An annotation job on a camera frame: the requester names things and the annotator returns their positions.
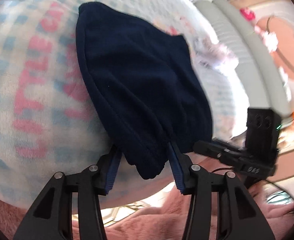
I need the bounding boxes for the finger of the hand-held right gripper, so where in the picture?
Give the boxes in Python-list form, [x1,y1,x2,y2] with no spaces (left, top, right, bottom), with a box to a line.
[193,141,223,158]
[212,137,247,152]

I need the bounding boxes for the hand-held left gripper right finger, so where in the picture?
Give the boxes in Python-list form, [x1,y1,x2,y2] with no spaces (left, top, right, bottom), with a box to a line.
[168,141,275,240]

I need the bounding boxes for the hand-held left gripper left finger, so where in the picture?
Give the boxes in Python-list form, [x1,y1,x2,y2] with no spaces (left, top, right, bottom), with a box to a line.
[13,146,122,240]

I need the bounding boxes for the navy pants with white stripes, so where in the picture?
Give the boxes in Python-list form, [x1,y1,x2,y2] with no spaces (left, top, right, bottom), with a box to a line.
[76,2,213,180]

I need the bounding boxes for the folded lavender printed clothes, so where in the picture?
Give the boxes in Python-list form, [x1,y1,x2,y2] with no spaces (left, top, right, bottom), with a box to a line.
[193,36,238,70]

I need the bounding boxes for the pink fluffy cloth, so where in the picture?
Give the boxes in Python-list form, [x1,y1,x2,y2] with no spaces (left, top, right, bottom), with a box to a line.
[0,155,294,240]

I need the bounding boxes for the pink and white plush toy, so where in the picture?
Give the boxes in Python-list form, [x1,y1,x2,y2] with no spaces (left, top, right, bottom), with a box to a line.
[255,25,280,53]

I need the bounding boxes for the grey padded headboard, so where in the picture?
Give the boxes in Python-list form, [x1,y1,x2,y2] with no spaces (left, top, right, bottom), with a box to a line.
[194,0,291,117]

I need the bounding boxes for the red plush toy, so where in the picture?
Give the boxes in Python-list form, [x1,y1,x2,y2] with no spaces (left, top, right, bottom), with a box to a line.
[239,8,256,20]

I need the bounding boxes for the blue checkered cartoon blanket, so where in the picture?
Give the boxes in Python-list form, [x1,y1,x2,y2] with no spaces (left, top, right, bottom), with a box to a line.
[0,0,250,209]

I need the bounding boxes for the brown round wall panel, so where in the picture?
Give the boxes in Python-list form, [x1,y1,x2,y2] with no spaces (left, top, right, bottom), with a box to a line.
[227,0,294,85]

